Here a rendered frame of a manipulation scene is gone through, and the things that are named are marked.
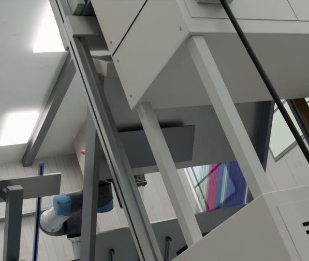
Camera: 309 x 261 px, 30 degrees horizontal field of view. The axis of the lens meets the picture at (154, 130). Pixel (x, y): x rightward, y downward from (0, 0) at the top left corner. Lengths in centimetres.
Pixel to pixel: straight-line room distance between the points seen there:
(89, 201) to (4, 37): 808
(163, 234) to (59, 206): 38
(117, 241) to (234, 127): 83
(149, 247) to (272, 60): 57
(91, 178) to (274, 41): 67
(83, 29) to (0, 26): 780
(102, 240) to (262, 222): 84
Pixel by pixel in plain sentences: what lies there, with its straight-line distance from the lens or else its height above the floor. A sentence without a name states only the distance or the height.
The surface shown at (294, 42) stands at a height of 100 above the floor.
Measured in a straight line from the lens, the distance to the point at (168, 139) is 179.
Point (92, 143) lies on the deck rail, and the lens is 167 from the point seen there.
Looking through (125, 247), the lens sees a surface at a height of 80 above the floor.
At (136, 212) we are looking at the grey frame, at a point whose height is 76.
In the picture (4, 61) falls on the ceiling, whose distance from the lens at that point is 1027.
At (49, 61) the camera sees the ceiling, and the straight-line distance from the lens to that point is 1057.
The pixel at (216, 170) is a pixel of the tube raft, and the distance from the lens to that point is 202.
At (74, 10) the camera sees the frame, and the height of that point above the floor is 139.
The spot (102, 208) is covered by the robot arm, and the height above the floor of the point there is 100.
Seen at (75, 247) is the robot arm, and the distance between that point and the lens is 249.
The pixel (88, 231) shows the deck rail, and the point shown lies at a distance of 178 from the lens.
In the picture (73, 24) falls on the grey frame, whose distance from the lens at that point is 168.
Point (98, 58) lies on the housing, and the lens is 167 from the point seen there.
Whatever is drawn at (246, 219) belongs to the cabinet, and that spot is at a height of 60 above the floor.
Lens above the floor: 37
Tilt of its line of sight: 23 degrees up
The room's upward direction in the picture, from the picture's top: 21 degrees counter-clockwise
